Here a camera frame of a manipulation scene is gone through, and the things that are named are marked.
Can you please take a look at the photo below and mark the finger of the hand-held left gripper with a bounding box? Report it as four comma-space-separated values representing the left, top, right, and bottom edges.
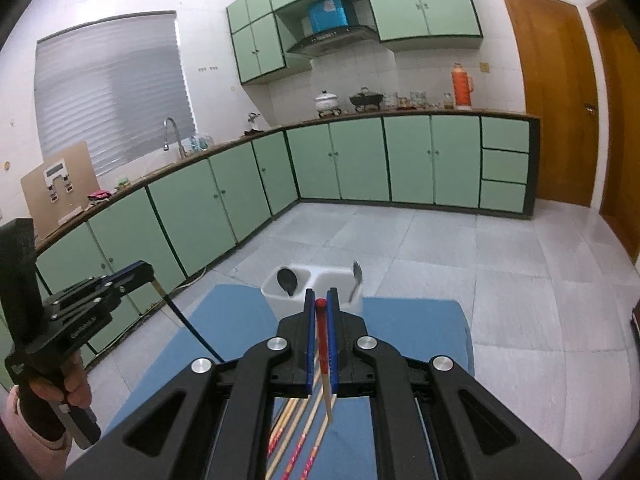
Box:
43, 260, 151, 312
49, 264, 157, 323

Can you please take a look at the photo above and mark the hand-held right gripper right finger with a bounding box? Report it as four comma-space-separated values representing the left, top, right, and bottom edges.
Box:
325, 287, 581, 480

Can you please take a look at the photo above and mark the green base cabinet with drawers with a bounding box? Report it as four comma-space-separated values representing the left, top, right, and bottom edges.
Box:
285, 114, 538, 220

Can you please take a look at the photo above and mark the black wok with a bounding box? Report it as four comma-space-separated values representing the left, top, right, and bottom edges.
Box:
348, 87, 385, 111

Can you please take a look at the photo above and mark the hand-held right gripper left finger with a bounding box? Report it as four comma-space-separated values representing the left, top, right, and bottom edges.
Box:
65, 287, 318, 480

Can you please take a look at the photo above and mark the tall green wall cabinet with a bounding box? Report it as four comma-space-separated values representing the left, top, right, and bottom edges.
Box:
226, 0, 313, 87

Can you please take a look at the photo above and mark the brown kitchen countertop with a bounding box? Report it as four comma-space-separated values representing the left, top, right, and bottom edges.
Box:
32, 109, 543, 256

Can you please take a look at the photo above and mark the grey window blind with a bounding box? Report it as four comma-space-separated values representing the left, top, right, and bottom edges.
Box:
34, 10, 197, 177

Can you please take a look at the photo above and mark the wooden door with handle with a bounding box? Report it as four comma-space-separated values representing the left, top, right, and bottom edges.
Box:
500, 0, 601, 208

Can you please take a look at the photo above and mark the wide green wall cabinet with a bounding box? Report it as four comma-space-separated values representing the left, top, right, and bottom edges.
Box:
356, 0, 484, 52

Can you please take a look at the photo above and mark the blue mat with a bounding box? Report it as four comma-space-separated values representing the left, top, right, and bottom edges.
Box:
100, 284, 475, 480

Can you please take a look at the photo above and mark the black chopstick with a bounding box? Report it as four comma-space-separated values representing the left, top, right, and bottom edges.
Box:
152, 279, 225, 363

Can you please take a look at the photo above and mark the metal kitchen faucet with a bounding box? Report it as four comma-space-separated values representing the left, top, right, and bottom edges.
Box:
163, 117, 187, 160

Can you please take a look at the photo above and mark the person's left hand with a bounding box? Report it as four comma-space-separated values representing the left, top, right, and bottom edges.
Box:
27, 352, 94, 411

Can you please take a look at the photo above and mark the blue box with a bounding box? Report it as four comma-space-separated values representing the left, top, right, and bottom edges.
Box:
307, 0, 349, 33

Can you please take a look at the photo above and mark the white utensil holder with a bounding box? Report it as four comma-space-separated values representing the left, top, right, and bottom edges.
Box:
260, 263, 365, 322

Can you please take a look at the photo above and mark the plain wooden door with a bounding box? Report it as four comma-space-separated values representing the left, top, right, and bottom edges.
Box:
587, 0, 640, 266

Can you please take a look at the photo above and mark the black range hood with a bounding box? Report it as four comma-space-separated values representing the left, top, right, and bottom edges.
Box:
286, 25, 379, 58

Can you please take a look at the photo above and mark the metal spoon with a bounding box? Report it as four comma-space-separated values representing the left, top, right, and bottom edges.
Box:
348, 260, 364, 303

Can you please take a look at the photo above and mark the black spoon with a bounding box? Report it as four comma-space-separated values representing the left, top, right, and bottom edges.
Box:
276, 267, 299, 298

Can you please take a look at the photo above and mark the white cooking pot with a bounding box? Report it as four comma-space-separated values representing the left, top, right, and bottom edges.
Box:
314, 89, 343, 113

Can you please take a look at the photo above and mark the long green base cabinet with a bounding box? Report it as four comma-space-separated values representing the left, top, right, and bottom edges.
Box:
34, 130, 301, 366

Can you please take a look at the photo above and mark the orange thermos flask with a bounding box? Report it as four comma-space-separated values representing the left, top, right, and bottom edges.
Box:
451, 62, 475, 111

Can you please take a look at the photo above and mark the person's left forearm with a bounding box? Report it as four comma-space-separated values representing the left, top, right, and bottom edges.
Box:
0, 387, 69, 480

